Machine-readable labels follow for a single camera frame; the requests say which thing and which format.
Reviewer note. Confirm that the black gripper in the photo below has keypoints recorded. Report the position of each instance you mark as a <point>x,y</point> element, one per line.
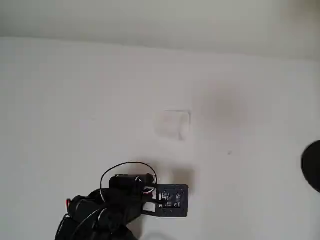
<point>122,183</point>

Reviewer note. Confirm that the small translucent plastic cup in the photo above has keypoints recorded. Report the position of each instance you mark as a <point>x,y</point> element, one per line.
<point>172,124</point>

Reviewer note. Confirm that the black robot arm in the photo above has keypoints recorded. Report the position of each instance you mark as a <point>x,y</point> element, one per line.
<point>85,220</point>

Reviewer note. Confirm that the black round object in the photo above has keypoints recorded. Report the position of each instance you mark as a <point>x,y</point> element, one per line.
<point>312,166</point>

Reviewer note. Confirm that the black camera circuit board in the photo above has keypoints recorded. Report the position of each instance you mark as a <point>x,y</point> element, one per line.
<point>175,200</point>

